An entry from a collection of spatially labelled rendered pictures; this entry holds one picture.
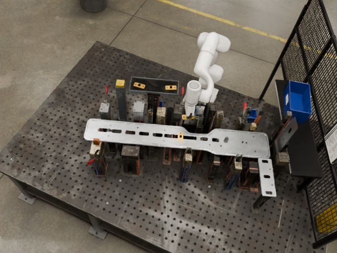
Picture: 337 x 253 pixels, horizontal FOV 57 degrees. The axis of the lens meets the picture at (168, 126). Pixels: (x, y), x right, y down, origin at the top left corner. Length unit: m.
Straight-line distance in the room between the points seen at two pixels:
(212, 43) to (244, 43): 2.73
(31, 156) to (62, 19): 2.71
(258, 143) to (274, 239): 0.69
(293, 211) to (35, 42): 3.73
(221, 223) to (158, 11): 3.50
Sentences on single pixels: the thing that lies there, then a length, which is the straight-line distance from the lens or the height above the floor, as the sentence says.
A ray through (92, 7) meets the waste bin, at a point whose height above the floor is 0.09.
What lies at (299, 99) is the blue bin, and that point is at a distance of 2.79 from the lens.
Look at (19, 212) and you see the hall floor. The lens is 3.33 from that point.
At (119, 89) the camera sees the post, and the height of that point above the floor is 1.13.
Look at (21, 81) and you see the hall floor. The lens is 4.23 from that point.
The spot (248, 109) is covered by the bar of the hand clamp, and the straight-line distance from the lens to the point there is 2.32.
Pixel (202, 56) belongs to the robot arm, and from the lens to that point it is 1.97.
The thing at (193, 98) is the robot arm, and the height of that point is 1.49.
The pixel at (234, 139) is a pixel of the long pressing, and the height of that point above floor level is 1.00.
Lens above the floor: 2.96
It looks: 56 degrees down
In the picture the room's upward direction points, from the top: 7 degrees clockwise
